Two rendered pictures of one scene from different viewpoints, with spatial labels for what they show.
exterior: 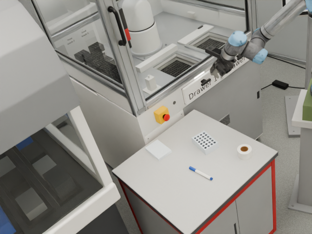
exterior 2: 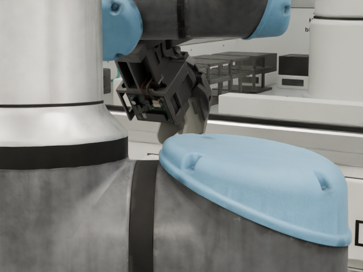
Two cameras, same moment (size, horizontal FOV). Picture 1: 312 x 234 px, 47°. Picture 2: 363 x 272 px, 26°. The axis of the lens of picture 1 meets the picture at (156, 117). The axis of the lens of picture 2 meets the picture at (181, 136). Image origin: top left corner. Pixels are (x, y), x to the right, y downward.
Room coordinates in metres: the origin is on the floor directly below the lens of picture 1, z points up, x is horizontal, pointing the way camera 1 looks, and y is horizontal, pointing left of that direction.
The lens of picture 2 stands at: (1.12, -1.26, 1.19)
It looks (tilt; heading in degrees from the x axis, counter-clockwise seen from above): 11 degrees down; 60
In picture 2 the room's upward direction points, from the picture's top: straight up
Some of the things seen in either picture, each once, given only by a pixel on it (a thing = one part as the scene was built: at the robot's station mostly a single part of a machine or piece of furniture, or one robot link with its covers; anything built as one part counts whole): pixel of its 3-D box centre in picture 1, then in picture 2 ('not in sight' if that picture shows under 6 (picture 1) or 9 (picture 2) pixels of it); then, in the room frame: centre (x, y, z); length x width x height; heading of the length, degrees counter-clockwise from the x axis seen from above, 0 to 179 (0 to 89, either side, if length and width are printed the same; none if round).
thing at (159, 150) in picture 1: (158, 150); not in sight; (1.42, 0.04, 0.77); 0.13 x 0.09 x 0.02; 27
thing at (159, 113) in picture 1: (162, 115); not in sight; (1.57, -0.04, 0.88); 0.07 x 0.05 x 0.07; 120
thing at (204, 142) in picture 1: (204, 142); not in sight; (1.37, -0.21, 0.78); 0.12 x 0.08 x 0.04; 19
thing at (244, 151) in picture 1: (244, 152); not in sight; (1.23, -0.37, 0.78); 0.07 x 0.07 x 0.04
